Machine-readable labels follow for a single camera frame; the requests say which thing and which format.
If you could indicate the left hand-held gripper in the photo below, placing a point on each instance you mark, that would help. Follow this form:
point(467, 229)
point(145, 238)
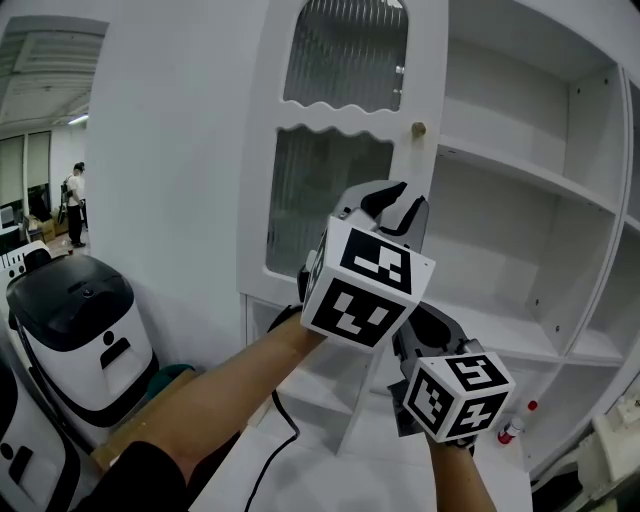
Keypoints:
point(360, 315)

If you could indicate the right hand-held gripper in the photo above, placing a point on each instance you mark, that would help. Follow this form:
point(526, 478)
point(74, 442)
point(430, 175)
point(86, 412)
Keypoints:
point(475, 380)

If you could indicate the glass cabinet door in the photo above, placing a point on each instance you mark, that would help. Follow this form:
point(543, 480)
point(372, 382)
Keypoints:
point(345, 60)

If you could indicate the person's left forearm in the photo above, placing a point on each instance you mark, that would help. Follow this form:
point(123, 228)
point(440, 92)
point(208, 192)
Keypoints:
point(225, 395)

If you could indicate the person's right forearm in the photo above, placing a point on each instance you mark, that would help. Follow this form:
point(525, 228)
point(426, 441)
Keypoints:
point(457, 480)

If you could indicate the white cabinet with shelves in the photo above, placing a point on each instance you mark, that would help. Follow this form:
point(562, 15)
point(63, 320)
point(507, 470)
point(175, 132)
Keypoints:
point(375, 475)

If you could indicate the red-capped plastic bottle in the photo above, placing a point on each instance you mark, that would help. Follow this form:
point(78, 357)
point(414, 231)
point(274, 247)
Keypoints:
point(512, 430)

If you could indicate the cream ornate dressing table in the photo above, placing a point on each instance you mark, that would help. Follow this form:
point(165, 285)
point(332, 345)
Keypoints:
point(610, 450)

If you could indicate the teal round object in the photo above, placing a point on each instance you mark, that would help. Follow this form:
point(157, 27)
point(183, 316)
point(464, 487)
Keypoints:
point(167, 377)

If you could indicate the ceiling tube light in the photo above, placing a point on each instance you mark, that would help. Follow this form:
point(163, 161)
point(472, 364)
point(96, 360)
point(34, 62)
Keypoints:
point(78, 119)

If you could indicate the person's black sleeve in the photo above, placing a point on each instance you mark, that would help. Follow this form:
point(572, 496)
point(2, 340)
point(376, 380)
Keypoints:
point(140, 480)

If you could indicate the brown cardboard box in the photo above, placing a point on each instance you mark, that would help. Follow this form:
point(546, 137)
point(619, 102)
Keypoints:
point(120, 435)

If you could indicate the white black delivery robot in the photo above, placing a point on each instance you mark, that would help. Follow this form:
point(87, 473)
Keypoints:
point(30, 440)
point(75, 360)

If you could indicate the white slotted crate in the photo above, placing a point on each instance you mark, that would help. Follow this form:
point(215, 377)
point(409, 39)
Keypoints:
point(20, 262)

